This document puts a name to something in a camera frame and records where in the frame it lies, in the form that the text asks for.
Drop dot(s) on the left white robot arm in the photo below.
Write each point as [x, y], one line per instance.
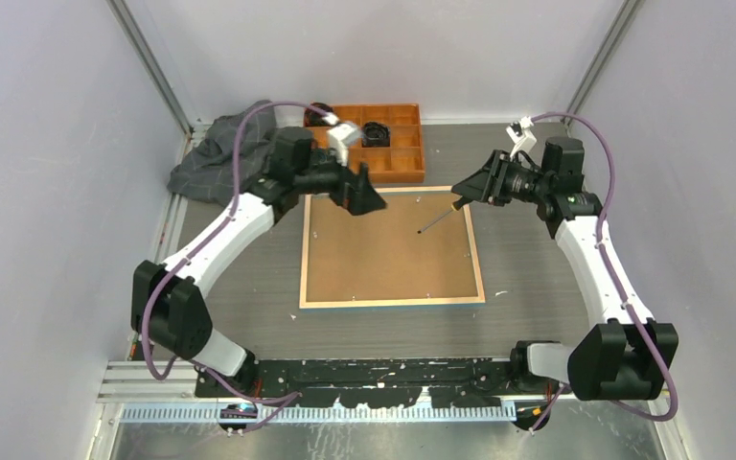
[208, 255]

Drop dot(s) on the orange compartment tray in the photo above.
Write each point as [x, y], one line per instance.
[404, 160]

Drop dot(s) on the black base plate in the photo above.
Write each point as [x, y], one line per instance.
[378, 383]

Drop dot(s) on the grey checked cloth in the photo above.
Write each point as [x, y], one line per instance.
[206, 173]

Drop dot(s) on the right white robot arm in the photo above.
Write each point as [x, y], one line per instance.
[626, 354]

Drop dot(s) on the black tape roll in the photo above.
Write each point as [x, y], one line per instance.
[316, 115]
[376, 135]

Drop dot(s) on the aluminium left rail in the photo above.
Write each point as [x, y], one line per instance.
[166, 308]

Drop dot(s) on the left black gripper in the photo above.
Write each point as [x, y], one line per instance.
[358, 195]

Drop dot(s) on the aluminium rail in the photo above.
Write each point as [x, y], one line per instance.
[144, 399]
[166, 308]

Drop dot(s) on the black yellow screwdriver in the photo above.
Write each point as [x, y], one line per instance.
[438, 219]

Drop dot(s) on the black tape roll centre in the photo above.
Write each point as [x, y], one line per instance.
[376, 135]

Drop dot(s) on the blue picture frame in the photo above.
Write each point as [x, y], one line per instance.
[380, 261]

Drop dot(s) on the black tape roll top left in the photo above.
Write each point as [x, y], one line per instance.
[316, 115]

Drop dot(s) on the aluminium front rail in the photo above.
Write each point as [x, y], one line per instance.
[144, 399]

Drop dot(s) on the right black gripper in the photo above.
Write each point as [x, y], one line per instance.
[488, 184]

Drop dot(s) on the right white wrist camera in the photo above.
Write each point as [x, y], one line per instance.
[520, 132]

